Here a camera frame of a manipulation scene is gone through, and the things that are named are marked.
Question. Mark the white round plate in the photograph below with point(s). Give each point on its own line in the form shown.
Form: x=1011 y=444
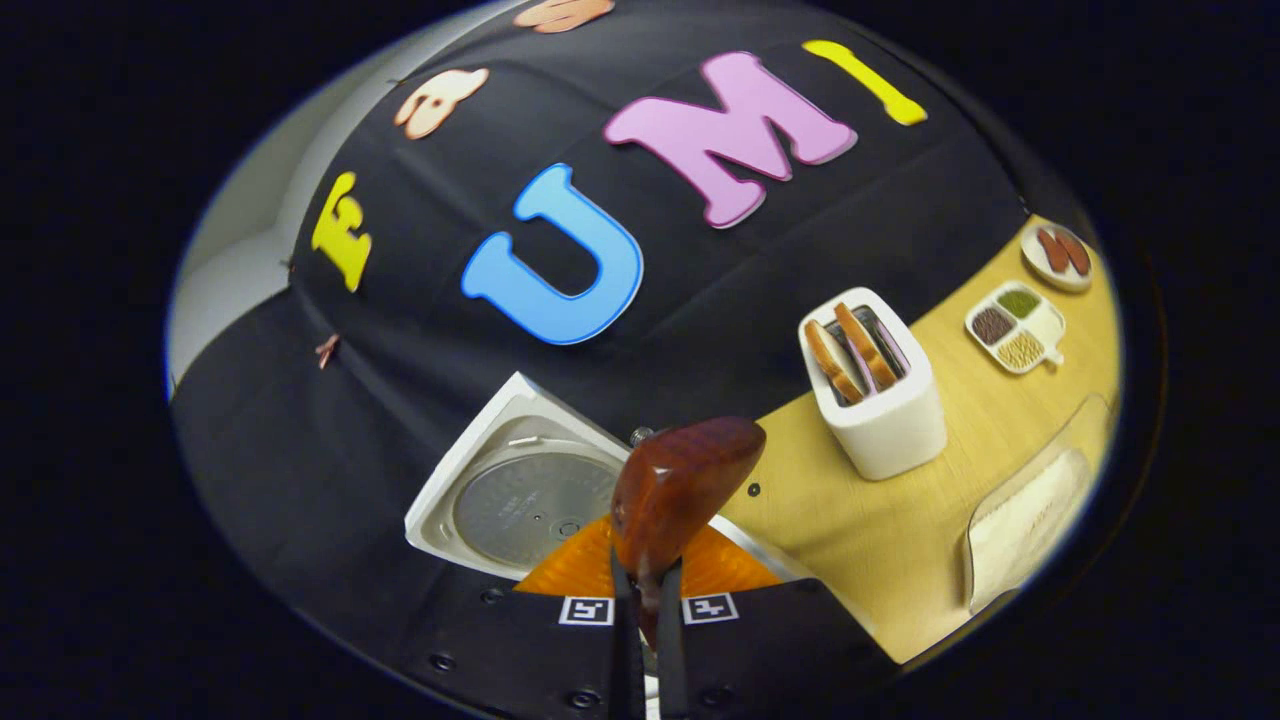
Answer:
x=1030 y=255

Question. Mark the white rice cooker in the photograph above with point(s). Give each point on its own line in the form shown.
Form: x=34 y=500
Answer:
x=520 y=510

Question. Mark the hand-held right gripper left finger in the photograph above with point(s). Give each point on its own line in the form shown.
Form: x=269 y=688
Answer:
x=625 y=650

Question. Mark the white divided dish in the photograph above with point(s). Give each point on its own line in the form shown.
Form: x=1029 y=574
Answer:
x=1048 y=325

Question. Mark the brown wooden spoon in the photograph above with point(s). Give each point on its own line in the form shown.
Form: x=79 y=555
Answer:
x=680 y=480

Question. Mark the pile of pale soybeans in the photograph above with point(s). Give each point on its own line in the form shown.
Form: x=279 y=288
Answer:
x=1020 y=350

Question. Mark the pile of green beans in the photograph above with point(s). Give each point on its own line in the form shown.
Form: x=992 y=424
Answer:
x=1018 y=303

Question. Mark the white rice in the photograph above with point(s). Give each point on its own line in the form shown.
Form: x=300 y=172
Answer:
x=1030 y=520

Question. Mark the toast bread slice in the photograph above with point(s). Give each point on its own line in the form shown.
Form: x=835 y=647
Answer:
x=866 y=346
x=832 y=362

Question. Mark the pile of dark beans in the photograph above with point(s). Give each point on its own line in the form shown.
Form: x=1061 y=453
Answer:
x=992 y=326

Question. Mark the pink clothespin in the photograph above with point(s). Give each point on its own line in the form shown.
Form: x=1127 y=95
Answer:
x=327 y=350

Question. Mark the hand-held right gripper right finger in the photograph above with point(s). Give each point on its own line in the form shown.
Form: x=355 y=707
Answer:
x=670 y=660

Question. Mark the red meat piece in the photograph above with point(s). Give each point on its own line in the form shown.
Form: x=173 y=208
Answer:
x=1074 y=252
x=1052 y=250

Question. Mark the white toaster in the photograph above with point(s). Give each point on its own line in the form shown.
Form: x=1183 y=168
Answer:
x=890 y=430

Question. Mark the clear glass container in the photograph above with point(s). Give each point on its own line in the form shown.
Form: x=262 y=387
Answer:
x=1060 y=430

